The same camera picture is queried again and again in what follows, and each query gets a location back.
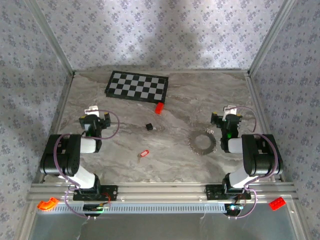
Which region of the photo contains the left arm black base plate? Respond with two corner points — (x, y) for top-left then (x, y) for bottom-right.
(73, 184), (118, 202)

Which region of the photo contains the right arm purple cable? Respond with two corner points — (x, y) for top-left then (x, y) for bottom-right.
(228, 106), (280, 221)

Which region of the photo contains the red toy brick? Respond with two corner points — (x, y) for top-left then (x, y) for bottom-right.
(269, 196), (287, 211)

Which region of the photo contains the aluminium table side rail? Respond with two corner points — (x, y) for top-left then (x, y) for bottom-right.
(34, 72), (76, 185)
(244, 71), (286, 182)

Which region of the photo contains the black grey checkerboard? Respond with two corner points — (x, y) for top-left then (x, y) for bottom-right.
(104, 70), (169, 104)

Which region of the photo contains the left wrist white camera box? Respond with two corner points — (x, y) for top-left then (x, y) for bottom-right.
(84, 106), (100, 116)

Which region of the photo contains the aluminium frame post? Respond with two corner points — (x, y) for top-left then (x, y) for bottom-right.
(24, 0), (76, 76)
(247, 0), (300, 76)

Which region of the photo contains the small red block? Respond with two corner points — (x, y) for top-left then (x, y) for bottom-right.
(154, 101), (165, 115)

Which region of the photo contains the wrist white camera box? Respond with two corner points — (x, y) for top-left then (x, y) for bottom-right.
(84, 106), (100, 116)
(223, 106), (238, 121)

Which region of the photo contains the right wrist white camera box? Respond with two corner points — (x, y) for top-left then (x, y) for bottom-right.
(223, 106), (238, 121)

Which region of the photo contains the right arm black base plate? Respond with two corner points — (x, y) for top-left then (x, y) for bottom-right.
(205, 184), (252, 200)

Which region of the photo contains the small circuit board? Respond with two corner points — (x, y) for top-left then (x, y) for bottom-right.
(83, 202), (111, 216)
(224, 203), (245, 216)

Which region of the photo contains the orange curved plastic piece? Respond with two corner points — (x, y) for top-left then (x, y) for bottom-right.
(37, 197), (60, 210)

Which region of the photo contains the aluminium mounting rail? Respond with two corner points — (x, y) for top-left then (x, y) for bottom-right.
(26, 181), (299, 203)

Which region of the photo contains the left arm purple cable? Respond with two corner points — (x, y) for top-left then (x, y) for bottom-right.
(53, 109), (121, 220)

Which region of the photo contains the silver chain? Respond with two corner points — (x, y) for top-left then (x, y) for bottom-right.
(190, 129), (217, 156)

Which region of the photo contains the grey metal sheet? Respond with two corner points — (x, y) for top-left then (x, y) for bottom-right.
(29, 211), (303, 240)

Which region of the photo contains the grey slotted cable duct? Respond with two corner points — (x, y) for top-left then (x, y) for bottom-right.
(37, 201), (227, 215)

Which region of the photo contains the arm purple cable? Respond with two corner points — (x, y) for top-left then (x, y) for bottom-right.
(228, 106), (280, 221)
(53, 109), (121, 220)

